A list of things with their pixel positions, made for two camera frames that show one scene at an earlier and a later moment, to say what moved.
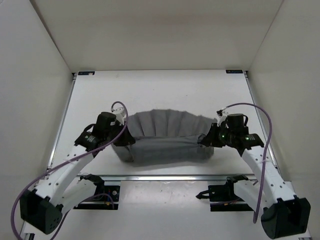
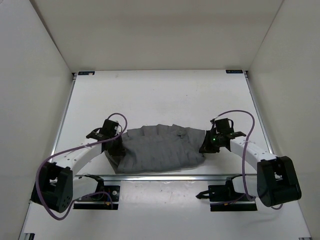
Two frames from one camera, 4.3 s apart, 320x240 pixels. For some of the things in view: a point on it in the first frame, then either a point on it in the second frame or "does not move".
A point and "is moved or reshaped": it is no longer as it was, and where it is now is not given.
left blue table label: (86, 73) does not move
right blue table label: (234, 71) does not move
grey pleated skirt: (165, 136) is moved or reshaped
